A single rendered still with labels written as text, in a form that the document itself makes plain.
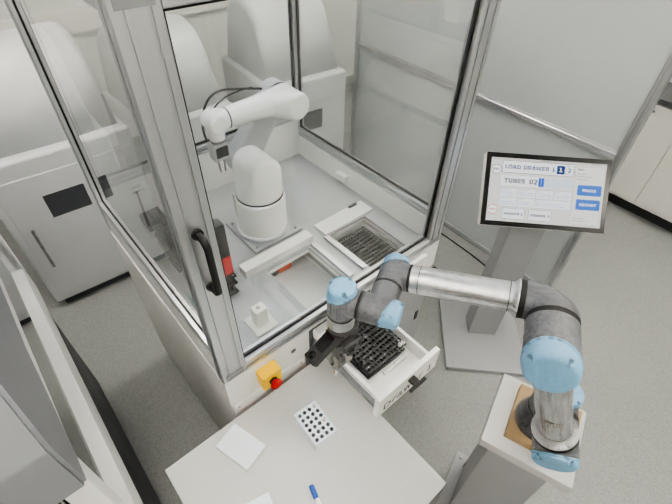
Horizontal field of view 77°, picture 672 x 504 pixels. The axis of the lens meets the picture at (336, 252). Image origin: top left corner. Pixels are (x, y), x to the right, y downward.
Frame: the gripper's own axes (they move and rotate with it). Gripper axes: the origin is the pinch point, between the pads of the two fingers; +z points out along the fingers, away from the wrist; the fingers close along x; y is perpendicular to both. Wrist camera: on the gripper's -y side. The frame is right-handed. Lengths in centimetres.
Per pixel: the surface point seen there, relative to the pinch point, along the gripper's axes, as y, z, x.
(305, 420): -11.4, 19.9, -1.2
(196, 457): -44, 23, 9
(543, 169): 121, -16, 19
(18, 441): -61, -55, -12
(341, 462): -8.5, 23.6, -17.1
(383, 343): 22.6, 9.4, 2.3
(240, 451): -32.6, 21.6, 2.6
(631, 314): 214, 100, -27
